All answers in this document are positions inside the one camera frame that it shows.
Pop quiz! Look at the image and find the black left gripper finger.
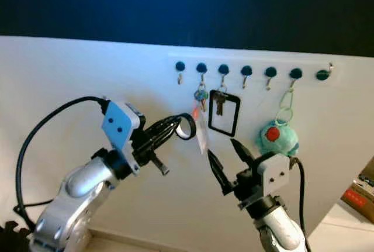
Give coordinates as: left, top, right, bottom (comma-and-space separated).
148, 126, 182, 150
147, 115, 181, 136

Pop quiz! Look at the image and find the black foam puzzle mat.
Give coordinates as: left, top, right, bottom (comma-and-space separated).
0, 222, 36, 252

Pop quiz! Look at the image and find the white wall hook rail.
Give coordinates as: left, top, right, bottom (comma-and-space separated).
168, 54, 337, 85

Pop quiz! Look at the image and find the key bunch with red tag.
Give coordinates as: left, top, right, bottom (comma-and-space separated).
175, 86, 211, 154

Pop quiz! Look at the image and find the black rectangular keychain with key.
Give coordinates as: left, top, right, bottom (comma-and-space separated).
208, 88, 242, 137

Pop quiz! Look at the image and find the green plush keychain red nose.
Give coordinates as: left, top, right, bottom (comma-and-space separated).
256, 85, 300, 158

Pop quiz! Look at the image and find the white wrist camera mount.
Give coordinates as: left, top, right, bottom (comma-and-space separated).
256, 152, 293, 198
101, 101, 143, 154

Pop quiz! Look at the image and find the dark round knob hook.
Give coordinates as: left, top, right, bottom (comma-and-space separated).
288, 68, 303, 90
264, 67, 278, 91
196, 63, 208, 88
315, 63, 335, 82
175, 61, 186, 85
241, 65, 254, 90
217, 64, 230, 90

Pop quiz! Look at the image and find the cardboard box with red label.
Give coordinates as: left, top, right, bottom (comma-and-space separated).
341, 157, 374, 224

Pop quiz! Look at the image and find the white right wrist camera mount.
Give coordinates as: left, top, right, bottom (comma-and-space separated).
256, 152, 293, 198

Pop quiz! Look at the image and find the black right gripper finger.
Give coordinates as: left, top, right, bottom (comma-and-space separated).
230, 139, 259, 174
207, 149, 236, 195

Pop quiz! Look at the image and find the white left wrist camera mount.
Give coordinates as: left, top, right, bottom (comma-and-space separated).
101, 101, 143, 154

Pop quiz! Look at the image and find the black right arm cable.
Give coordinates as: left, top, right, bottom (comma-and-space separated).
290, 157, 312, 252

